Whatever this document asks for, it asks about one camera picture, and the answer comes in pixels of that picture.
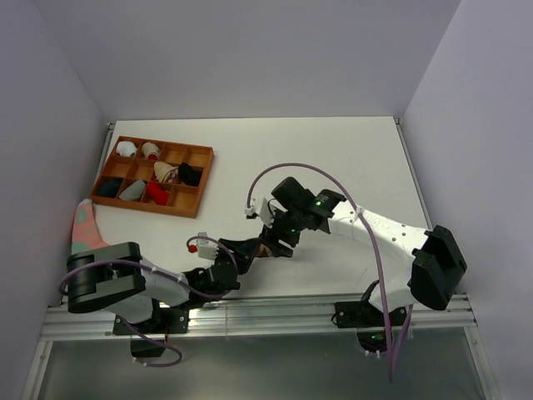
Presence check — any black rolled sock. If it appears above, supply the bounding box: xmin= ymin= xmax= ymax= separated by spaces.
xmin=178 ymin=162 xmax=202 ymax=188

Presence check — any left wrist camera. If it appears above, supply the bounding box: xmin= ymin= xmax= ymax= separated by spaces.
xmin=186 ymin=232 xmax=219 ymax=261

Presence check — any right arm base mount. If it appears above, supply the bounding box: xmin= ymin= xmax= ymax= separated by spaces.
xmin=331 ymin=301 xmax=387 ymax=353

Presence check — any beige red rolled sock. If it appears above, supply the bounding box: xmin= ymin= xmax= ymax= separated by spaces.
xmin=142 ymin=142 xmax=161 ymax=161

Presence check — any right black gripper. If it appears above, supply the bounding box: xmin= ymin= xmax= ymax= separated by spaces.
xmin=259 ymin=202 xmax=306 ymax=258

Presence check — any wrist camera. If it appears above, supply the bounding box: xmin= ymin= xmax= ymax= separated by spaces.
xmin=186 ymin=232 xmax=219 ymax=261
xmin=245 ymin=197 xmax=274 ymax=228

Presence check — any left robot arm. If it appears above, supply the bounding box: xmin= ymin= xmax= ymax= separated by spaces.
xmin=58 ymin=232 xmax=271 ymax=333

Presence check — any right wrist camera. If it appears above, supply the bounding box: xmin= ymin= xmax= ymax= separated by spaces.
xmin=245 ymin=197 xmax=274 ymax=228

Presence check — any pink patterned sock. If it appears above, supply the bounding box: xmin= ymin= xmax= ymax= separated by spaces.
xmin=71 ymin=198 xmax=108 ymax=254

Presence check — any white rolled sock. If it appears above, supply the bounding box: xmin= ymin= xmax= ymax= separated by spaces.
xmin=116 ymin=141 xmax=137 ymax=158

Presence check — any brown argyle sock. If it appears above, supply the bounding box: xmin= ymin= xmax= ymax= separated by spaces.
xmin=255 ymin=244 xmax=274 ymax=258

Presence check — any grey rolled sock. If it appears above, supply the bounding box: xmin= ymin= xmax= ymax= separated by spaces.
xmin=118 ymin=180 xmax=147 ymax=202

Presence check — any orange compartment tray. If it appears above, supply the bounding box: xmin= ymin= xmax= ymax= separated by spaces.
xmin=90 ymin=136 xmax=214 ymax=218

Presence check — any dark teal rolled sock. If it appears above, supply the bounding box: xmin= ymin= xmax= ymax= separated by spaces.
xmin=96 ymin=177 xmax=122 ymax=198

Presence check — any aluminium frame rail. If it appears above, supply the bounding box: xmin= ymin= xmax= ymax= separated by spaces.
xmin=39 ymin=293 xmax=477 ymax=342

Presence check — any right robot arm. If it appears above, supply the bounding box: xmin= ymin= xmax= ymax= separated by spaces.
xmin=245 ymin=177 xmax=467 ymax=325

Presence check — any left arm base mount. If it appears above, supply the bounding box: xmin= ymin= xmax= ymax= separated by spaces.
xmin=112 ymin=307 xmax=188 ymax=368

